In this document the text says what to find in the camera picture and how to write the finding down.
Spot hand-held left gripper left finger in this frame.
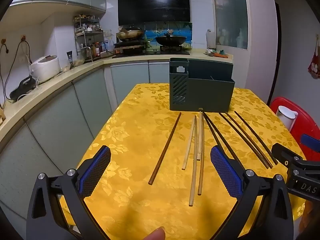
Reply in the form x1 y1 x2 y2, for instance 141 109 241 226
26 145 112 240

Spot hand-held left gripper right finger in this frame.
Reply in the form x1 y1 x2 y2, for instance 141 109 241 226
210 146 295 240

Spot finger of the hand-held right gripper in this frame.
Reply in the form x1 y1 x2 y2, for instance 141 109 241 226
271 142 320 181
301 134 320 153

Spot light bamboo chopstick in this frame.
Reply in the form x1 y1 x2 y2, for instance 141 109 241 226
196 111 202 161
182 115 197 170
189 116 198 207
197 112 205 195

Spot dark chopstick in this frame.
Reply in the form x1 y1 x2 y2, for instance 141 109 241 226
204 112 237 161
219 112 270 170
225 111 274 168
202 111 220 147
234 110 279 166

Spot brown wooden chopstick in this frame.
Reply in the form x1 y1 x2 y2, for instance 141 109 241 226
148 112 182 185

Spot green utensil holder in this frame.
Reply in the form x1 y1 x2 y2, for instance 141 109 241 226
169 58 236 113

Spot person's left hand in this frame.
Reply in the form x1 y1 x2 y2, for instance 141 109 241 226
145 226 166 240

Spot red plastic chair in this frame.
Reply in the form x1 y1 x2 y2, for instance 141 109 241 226
270 97 320 155

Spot white kettle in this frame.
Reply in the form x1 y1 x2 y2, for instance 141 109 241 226
276 105 299 132

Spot yellow floral tablecloth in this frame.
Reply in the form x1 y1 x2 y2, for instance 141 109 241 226
59 82 307 240

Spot pale green lower cabinets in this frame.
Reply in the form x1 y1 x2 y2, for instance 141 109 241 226
0 60 234 233

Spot red hanging cloth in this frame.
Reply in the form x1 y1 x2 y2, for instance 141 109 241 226
307 34 320 79

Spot beige kitchen countertop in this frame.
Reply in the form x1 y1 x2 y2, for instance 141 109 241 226
0 49 234 140

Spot black countertop appliance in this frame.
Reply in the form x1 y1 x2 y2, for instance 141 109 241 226
9 77 37 101

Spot dark standing packet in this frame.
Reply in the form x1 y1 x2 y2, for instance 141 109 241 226
66 51 75 69

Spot white rice cooker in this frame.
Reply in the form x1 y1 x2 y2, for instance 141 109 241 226
30 55 60 83

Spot row of condiment bottles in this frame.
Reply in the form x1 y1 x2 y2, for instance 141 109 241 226
85 41 107 58

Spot black gas cooktop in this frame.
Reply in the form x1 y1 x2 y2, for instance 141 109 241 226
112 46 191 58

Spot black induction cooker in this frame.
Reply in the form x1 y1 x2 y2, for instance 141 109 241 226
114 40 147 49

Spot translucent plastic bottle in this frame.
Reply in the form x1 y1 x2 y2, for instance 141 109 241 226
206 29 217 50

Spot golden lidded pan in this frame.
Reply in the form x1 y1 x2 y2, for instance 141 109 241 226
116 27 144 41

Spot metal spice rack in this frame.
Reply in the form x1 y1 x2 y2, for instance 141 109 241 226
73 15 104 62

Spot black wok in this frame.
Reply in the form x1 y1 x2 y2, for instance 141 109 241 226
155 34 187 47

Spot frosted glass partition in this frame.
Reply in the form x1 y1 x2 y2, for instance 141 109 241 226
212 0 249 50

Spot blue sea picture backsplash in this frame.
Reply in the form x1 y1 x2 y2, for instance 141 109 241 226
144 22 193 49

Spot black range hood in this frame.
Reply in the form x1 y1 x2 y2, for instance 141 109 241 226
117 0 191 26

